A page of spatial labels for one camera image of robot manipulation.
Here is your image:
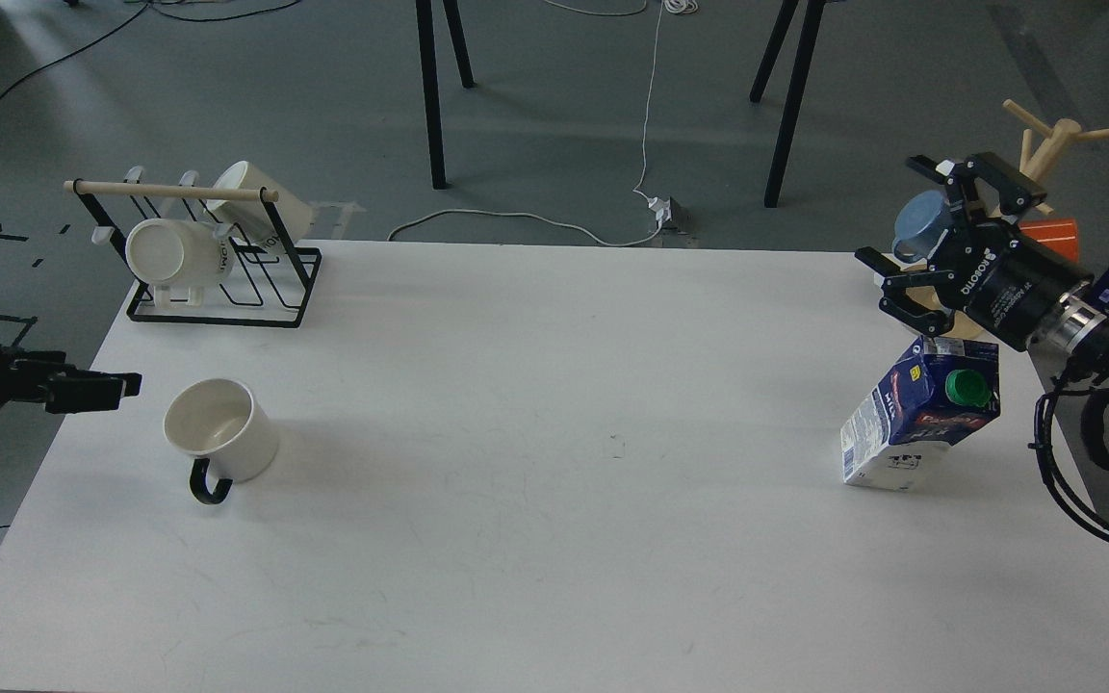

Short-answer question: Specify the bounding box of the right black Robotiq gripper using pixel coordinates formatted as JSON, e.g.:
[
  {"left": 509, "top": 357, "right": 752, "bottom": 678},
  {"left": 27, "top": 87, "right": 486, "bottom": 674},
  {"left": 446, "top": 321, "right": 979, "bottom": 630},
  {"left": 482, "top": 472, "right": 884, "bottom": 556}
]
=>
[{"left": 855, "top": 152, "right": 1095, "bottom": 351}]

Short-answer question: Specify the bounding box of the white mug black handle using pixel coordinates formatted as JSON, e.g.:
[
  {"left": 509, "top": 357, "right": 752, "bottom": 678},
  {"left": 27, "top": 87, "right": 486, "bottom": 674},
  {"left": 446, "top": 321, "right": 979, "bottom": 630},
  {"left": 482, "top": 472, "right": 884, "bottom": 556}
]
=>
[{"left": 163, "top": 378, "right": 279, "bottom": 505}]

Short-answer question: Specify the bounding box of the blue milk carton green cap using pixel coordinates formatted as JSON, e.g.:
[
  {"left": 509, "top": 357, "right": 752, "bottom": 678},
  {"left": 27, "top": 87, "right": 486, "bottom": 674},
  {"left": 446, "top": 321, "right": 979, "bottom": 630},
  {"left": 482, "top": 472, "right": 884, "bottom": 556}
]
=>
[{"left": 840, "top": 335, "right": 1003, "bottom": 492}]

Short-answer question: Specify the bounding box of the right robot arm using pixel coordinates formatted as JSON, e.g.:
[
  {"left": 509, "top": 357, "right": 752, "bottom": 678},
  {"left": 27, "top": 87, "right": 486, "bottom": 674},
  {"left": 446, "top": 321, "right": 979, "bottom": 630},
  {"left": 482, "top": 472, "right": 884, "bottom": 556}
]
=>
[{"left": 855, "top": 152, "right": 1109, "bottom": 543}]

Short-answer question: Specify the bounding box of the blue mug on tree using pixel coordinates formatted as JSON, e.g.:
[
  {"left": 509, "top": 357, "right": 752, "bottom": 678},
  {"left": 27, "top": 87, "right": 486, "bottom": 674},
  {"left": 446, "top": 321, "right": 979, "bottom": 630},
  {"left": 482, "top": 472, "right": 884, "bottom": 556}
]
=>
[{"left": 892, "top": 192, "right": 954, "bottom": 263}]

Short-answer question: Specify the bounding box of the orange mug on tree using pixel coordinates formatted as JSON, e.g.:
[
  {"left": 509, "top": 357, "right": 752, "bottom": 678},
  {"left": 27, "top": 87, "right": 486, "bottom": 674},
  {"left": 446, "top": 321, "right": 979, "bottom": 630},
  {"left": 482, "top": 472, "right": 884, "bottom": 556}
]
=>
[{"left": 1018, "top": 218, "right": 1081, "bottom": 263}]

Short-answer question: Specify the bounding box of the wooden mug tree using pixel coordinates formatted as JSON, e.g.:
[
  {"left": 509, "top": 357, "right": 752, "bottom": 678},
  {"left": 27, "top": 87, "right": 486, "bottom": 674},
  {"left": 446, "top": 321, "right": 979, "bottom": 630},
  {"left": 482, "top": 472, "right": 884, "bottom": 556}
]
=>
[{"left": 920, "top": 99, "right": 1109, "bottom": 342}]

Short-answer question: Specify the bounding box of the black table leg right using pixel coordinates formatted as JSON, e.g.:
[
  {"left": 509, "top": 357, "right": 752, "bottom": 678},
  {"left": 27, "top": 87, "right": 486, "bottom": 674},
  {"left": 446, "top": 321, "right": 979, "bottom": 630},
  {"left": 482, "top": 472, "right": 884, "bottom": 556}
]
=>
[{"left": 749, "top": 1, "right": 827, "bottom": 208}]

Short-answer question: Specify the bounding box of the black table leg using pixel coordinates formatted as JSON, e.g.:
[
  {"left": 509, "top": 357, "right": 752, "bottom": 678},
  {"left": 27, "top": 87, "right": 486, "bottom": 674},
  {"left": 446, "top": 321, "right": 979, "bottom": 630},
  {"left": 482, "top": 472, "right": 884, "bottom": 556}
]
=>
[
  {"left": 415, "top": 0, "right": 476, "bottom": 191},
  {"left": 749, "top": 1, "right": 827, "bottom": 208}
]

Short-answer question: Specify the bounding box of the white mug on rack front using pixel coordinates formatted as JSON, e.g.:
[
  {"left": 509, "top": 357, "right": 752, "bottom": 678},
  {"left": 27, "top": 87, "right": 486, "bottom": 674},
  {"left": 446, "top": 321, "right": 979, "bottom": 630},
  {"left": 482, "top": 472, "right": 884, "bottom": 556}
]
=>
[{"left": 126, "top": 218, "right": 234, "bottom": 306}]

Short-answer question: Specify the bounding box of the white mug on rack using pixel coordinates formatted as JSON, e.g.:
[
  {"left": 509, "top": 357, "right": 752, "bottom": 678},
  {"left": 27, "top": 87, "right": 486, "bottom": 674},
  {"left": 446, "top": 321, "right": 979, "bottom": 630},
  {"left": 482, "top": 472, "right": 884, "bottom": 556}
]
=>
[
  {"left": 204, "top": 161, "right": 314, "bottom": 256},
  {"left": 126, "top": 218, "right": 234, "bottom": 306}
]

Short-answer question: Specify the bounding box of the white mug on rack rear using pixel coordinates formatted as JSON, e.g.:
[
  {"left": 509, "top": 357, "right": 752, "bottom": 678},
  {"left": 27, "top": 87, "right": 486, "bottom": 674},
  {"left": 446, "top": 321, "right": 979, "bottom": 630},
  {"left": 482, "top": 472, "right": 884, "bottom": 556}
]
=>
[{"left": 204, "top": 161, "right": 314, "bottom": 256}]

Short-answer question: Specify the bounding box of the power adapter on floor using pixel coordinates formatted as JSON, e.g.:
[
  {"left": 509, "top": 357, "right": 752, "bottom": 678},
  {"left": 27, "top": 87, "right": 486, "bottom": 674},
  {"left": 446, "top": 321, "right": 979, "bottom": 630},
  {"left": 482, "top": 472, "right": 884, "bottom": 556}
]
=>
[{"left": 647, "top": 196, "right": 694, "bottom": 234}]

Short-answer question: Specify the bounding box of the black table leg left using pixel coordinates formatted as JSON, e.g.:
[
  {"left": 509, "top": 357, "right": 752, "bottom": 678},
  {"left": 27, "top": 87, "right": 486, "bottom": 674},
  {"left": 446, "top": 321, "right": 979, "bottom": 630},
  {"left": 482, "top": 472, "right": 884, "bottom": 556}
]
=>
[{"left": 415, "top": 0, "right": 476, "bottom": 191}]

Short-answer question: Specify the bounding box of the black wire mug rack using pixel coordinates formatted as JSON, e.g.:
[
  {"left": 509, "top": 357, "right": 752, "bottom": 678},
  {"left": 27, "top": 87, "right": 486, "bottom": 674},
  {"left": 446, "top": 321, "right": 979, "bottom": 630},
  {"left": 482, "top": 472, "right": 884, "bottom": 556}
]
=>
[{"left": 64, "top": 167, "right": 322, "bottom": 328}]

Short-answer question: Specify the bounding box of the white power cable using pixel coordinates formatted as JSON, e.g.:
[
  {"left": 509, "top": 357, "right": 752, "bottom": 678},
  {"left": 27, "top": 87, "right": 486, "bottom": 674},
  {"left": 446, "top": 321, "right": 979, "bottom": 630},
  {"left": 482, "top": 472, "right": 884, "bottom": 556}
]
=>
[{"left": 387, "top": 0, "right": 700, "bottom": 248}]

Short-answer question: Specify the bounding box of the black floor cable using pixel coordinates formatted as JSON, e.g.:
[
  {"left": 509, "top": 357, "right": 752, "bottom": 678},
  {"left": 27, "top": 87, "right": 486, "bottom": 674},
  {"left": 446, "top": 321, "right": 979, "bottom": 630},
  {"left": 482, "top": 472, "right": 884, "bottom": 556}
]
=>
[{"left": 0, "top": 0, "right": 303, "bottom": 162}]

